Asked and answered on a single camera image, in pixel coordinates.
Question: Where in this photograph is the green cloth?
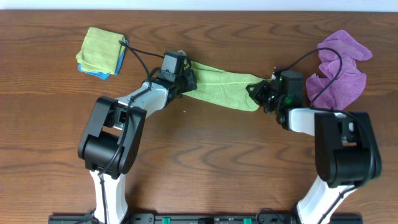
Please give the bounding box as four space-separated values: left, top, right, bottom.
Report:
184 62 262 111
76 27 126 76

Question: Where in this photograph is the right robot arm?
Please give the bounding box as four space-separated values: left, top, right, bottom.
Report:
246 70 382 223

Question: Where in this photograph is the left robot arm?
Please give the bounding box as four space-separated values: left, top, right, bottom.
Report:
78 68 197 223

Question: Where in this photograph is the crumpled purple cloth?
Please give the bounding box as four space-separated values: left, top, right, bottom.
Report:
306 30 373 110

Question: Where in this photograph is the folded blue cloth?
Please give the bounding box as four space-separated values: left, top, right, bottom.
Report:
76 42 126 80

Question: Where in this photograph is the folded green cloth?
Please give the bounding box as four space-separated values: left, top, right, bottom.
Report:
76 27 126 76

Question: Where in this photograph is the right black cable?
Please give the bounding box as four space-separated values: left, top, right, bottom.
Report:
275 47 379 224

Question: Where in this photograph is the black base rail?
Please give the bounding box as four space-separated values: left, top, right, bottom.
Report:
48 213 363 224

